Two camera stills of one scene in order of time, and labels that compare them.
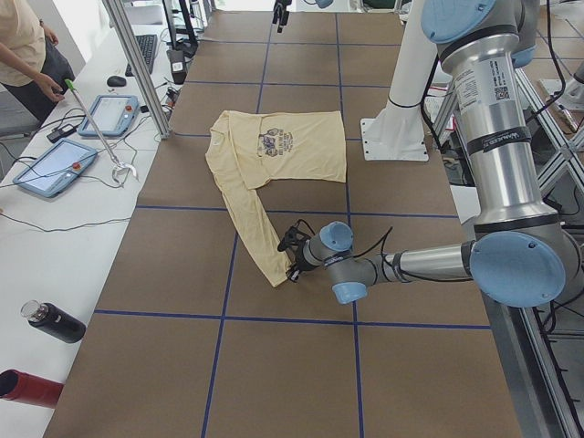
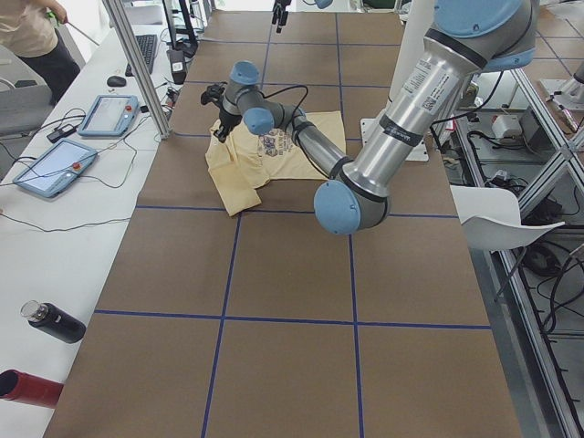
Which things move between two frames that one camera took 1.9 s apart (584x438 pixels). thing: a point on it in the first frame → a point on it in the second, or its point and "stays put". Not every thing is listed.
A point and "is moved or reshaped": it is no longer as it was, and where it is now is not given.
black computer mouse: x=117 y=81 stays put
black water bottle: x=54 y=320 stays put
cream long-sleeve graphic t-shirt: x=246 y=151 is moved or reshaped
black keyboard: x=147 y=45 stays put
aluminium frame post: x=119 y=14 stays put
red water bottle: x=15 y=385 stays put
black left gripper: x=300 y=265 → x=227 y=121
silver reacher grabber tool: x=118 y=165 → x=51 y=15
